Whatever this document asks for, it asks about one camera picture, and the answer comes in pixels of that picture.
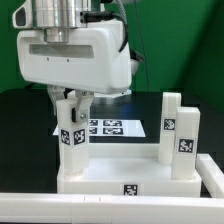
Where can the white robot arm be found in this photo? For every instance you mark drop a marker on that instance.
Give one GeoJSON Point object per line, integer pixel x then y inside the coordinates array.
{"type": "Point", "coordinates": [55, 18]}

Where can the white desk top tray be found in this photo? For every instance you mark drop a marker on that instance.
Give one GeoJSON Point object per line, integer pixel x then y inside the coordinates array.
{"type": "Point", "coordinates": [126, 169]}

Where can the paper sheet with markers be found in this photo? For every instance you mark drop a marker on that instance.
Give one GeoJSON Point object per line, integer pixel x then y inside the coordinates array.
{"type": "Point", "coordinates": [115, 127]}

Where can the white right fence bar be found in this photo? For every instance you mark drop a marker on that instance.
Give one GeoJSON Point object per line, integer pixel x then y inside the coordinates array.
{"type": "Point", "coordinates": [211, 174]}

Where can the white fence bar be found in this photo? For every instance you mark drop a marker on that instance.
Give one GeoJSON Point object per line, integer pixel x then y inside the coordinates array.
{"type": "Point", "coordinates": [211, 174]}
{"type": "Point", "coordinates": [91, 209]}

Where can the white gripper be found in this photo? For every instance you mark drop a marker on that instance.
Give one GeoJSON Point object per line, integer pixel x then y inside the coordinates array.
{"type": "Point", "coordinates": [94, 59]}

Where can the white front fence bar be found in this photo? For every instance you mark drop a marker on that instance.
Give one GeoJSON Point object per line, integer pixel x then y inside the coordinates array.
{"type": "Point", "coordinates": [91, 209]}

